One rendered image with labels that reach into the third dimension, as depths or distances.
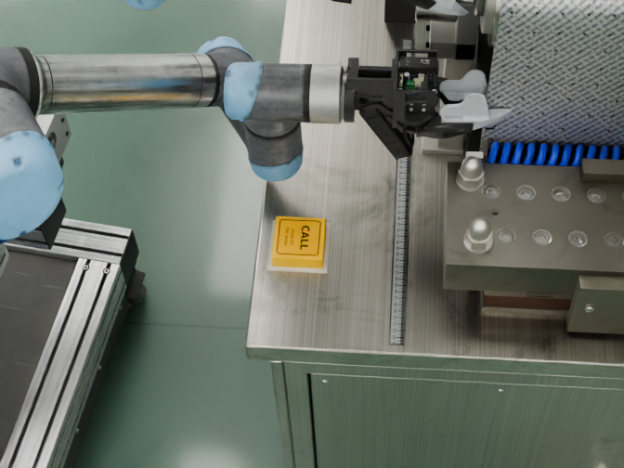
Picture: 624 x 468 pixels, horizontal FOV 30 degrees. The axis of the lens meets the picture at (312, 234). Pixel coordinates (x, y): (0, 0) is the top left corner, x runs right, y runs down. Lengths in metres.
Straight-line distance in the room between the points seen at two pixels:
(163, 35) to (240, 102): 1.67
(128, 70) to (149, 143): 1.38
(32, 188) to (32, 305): 1.13
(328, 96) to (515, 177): 0.27
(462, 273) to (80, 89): 0.53
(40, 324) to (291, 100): 1.10
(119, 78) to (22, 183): 0.26
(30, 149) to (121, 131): 1.63
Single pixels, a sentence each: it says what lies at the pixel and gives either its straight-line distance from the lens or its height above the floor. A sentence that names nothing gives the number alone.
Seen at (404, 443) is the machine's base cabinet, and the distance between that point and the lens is 1.80.
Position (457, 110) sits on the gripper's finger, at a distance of 1.49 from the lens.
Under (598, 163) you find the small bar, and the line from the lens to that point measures 1.54.
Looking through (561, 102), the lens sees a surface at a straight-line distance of 1.51.
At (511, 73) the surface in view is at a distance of 1.47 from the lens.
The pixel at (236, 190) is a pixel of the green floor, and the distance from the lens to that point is 2.80.
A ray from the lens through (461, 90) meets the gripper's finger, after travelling 1.52.
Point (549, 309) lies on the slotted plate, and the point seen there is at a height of 0.91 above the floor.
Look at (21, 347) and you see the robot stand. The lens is 2.41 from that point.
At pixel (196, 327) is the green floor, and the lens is 2.60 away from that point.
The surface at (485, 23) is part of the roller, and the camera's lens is 1.41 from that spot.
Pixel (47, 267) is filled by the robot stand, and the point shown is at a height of 0.21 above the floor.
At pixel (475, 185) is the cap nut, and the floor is 1.04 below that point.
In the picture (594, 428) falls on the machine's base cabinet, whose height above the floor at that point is 0.70.
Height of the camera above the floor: 2.25
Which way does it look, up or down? 56 degrees down
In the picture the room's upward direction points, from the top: 3 degrees counter-clockwise
